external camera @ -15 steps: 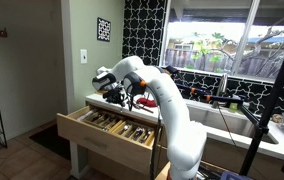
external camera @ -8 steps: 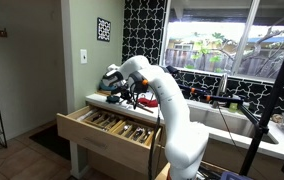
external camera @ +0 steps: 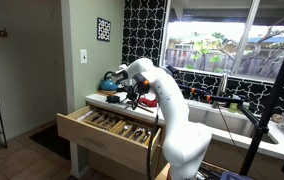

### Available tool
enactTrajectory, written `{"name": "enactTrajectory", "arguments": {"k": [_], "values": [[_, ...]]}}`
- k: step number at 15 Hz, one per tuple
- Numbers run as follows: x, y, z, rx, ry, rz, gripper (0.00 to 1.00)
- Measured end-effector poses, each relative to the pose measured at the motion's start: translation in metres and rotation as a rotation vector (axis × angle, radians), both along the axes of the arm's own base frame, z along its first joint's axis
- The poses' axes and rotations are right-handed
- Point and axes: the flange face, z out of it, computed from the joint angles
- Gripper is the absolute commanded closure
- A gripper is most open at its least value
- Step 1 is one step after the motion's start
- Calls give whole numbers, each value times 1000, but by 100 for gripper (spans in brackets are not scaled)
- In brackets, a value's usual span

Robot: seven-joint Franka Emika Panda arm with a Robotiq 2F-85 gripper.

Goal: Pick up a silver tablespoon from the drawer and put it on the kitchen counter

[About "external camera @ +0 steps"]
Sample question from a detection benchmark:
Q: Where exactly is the teal kettle with black handle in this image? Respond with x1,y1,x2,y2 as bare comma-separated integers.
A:
99,70,120,92

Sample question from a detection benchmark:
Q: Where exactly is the large kitchen window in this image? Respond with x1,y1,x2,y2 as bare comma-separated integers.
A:
160,0,284,88

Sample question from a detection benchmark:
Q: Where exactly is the black white patterned wall art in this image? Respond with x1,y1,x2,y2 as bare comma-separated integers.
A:
96,17,112,43

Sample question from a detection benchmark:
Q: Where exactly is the black camera stand pole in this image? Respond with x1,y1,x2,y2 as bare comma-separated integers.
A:
238,51,284,178

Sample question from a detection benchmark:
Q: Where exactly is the white wall outlet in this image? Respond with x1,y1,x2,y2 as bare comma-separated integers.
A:
79,48,88,65

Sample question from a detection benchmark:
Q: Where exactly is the dark teal round dish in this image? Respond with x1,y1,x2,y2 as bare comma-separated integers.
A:
105,94,121,104

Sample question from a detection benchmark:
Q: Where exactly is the steel kitchen sink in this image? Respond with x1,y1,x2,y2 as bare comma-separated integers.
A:
185,101,280,145

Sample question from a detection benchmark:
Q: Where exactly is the dark floor mat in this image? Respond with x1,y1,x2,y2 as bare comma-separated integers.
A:
28,123,72,161

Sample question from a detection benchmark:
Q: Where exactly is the red cloth pot holder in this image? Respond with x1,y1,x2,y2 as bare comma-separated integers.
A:
138,96,159,108

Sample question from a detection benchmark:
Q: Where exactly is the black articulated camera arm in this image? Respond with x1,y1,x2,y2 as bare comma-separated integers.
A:
164,64,261,125

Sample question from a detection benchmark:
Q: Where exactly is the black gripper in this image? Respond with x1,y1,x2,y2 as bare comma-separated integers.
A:
126,83,141,111

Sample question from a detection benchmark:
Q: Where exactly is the green sink sponge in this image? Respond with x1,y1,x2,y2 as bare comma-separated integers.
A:
228,102,240,113

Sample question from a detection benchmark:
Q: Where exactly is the wooden trivet board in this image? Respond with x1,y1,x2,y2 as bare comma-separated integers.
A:
95,89,116,98

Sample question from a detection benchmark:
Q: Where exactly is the light wooden box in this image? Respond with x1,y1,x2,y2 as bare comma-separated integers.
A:
154,162,172,180

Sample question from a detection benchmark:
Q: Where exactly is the brown lower cabinet front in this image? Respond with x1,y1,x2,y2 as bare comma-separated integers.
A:
88,149,170,180

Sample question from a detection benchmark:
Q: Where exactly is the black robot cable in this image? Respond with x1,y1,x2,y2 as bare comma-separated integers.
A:
145,78,163,180

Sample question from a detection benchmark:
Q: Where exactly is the light wooden kitchen drawer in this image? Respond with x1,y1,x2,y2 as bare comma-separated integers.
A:
55,103,164,177

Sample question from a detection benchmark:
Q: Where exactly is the brown wooden spatula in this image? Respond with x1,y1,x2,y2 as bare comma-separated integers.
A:
135,103,155,114

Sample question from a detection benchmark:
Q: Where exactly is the blue plastic box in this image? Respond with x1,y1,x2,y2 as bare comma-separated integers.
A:
219,170,254,180

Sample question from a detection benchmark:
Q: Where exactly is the silver sink faucet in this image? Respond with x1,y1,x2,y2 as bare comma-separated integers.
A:
215,72,230,108

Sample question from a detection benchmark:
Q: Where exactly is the small wooden cutlery tray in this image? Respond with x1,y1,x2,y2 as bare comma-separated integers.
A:
111,119,154,145

